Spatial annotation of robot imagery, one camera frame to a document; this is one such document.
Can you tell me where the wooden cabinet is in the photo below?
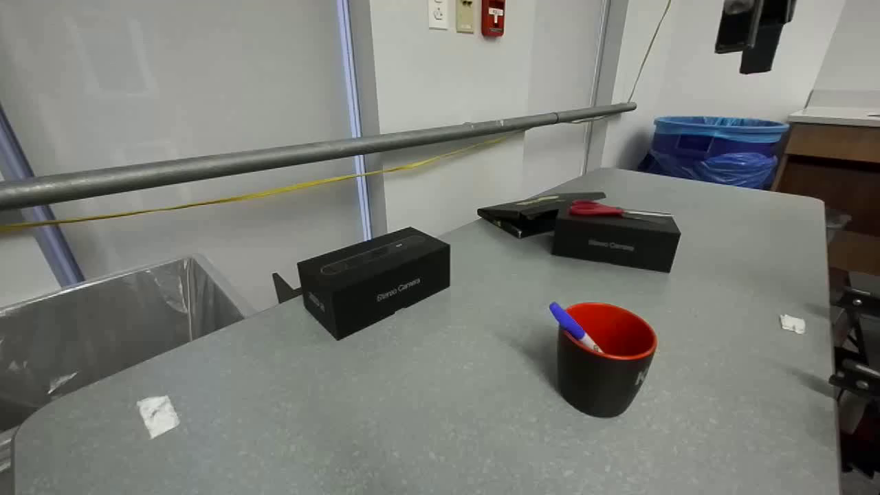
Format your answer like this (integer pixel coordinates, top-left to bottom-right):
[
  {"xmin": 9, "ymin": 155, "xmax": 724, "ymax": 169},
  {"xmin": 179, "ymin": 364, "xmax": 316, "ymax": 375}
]
[{"xmin": 774, "ymin": 117, "xmax": 880, "ymax": 275}]

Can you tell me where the grey metal rail pipe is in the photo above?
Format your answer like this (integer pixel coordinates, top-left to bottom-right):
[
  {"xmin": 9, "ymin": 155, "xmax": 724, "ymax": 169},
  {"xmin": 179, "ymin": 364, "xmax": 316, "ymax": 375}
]
[{"xmin": 0, "ymin": 101, "xmax": 635, "ymax": 210}]

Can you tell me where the red fire alarm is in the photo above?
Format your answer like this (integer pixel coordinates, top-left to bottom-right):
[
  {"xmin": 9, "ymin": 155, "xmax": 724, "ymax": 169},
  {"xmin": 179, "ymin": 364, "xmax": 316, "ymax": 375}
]
[{"xmin": 481, "ymin": 0, "xmax": 506, "ymax": 38}]

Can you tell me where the grey metal bin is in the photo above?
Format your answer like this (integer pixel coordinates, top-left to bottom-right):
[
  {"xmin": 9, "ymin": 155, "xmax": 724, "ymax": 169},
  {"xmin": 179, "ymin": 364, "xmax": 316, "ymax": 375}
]
[{"xmin": 0, "ymin": 253, "xmax": 249, "ymax": 434}]

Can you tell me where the yellow cable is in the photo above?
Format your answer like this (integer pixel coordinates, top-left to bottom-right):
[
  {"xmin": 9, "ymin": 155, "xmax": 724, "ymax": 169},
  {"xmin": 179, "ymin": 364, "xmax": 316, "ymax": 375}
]
[{"xmin": 0, "ymin": 132, "xmax": 526, "ymax": 236}]

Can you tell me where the white wall switch plate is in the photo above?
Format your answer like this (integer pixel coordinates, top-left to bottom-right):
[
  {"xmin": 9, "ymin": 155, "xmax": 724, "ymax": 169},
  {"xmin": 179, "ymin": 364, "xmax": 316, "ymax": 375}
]
[{"xmin": 430, "ymin": 0, "xmax": 452, "ymax": 30}]

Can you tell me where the white tape patch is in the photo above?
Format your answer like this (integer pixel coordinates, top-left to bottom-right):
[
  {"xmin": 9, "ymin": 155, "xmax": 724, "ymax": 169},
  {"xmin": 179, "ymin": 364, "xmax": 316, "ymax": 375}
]
[
  {"xmin": 137, "ymin": 397, "xmax": 179, "ymax": 440},
  {"xmin": 781, "ymin": 315, "xmax": 806, "ymax": 335}
]

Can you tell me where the red object on box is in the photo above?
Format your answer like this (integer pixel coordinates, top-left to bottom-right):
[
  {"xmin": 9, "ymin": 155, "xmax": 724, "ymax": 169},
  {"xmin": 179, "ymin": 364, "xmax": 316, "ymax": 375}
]
[{"xmin": 569, "ymin": 200, "xmax": 627, "ymax": 218}]

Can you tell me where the black mug red inside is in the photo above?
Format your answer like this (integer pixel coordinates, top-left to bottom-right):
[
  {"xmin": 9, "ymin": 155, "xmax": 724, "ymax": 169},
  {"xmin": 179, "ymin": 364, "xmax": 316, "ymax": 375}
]
[{"xmin": 557, "ymin": 304, "xmax": 658, "ymax": 419}]

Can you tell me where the black box far right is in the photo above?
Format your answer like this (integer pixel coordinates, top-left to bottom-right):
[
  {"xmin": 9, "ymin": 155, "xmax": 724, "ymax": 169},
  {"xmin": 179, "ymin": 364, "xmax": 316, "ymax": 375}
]
[{"xmin": 551, "ymin": 216, "xmax": 682, "ymax": 273}]

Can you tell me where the black hanging object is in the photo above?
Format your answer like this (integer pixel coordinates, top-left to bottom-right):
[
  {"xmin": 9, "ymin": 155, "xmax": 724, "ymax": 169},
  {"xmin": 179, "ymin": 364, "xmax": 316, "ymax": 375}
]
[{"xmin": 715, "ymin": 0, "xmax": 799, "ymax": 75}]

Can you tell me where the blue pen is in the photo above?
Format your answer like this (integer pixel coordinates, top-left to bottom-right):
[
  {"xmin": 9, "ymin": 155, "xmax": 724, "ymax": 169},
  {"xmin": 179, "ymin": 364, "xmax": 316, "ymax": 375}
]
[{"xmin": 551, "ymin": 304, "xmax": 602, "ymax": 354}]

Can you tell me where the white tape patch left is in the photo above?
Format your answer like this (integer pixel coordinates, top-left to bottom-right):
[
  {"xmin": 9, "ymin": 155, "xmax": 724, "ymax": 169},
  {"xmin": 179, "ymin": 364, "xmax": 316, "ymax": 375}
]
[{"xmin": 137, "ymin": 397, "xmax": 179, "ymax": 440}]

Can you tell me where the white tape patch right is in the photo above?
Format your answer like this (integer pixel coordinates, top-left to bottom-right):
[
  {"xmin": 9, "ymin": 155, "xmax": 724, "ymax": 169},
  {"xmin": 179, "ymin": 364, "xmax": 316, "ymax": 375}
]
[{"xmin": 781, "ymin": 315, "xmax": 806, "ymax": 335}]

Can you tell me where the black flat case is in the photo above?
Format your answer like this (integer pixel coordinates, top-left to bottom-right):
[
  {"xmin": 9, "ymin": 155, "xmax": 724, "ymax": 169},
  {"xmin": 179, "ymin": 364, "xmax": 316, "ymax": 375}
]
[{"xmin": 478, "ymin": 200, "xmax": 559, "ymax": 236}]

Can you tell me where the black box near left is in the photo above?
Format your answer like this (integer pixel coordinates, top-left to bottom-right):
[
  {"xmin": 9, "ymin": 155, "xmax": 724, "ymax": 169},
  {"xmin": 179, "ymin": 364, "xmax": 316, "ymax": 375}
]
[{"xmin": 297, "ymin": 228, "xmax": 452, "ymax": 338}]

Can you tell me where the black equipment right edge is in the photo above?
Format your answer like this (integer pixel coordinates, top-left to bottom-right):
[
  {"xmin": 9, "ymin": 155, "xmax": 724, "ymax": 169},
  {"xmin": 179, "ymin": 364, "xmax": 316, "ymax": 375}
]
[{"xmin": 829, "ymin": 290, "xmax": 880, "ymax": 477}]

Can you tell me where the black box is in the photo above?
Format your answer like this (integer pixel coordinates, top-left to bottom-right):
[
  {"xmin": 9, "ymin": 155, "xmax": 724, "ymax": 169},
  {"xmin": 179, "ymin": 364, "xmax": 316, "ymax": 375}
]
[
  {"xmin": 551, "ymin": 216, "xmax": 682, "ymax": 273},
  {"xmin": 297, "ymin": 228, "xmax": 452, "ymax": 338}
]

